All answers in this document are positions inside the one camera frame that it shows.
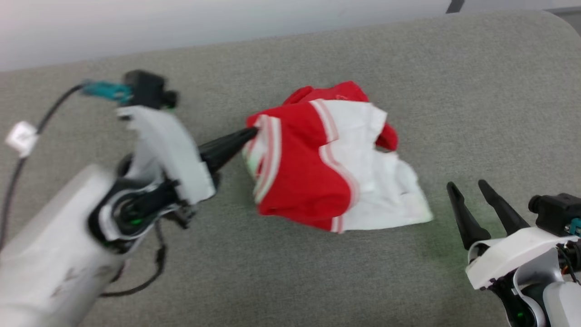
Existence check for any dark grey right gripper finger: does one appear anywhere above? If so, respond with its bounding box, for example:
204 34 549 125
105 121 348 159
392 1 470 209
446 181 492 252
478 179 531 237

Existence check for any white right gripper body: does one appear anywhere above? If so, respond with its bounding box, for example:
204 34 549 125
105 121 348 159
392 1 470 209
465 226 581 291

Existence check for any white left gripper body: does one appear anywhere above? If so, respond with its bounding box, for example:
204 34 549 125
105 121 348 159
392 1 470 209
117 105 217 206

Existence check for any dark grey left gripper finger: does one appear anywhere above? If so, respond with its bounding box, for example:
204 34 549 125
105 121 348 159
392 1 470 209
203 132 259 175
198 127 259 157

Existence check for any red white Bulls jersey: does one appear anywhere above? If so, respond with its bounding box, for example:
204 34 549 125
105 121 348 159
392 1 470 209
242 80 434 233

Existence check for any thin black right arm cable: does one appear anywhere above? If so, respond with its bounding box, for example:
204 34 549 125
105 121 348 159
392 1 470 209
556 241 581 285

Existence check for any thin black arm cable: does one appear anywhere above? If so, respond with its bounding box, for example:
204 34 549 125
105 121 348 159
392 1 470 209
99 220 167 298
556 241 581 285

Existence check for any teal left camera connector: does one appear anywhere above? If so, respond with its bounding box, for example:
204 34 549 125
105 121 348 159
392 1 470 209
81 80 133 104

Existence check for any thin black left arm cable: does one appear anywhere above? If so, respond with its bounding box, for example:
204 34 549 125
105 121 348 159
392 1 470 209
99 220 167 298

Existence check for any white cable label tag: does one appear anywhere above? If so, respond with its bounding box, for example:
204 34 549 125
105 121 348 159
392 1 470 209
5 120 38 159

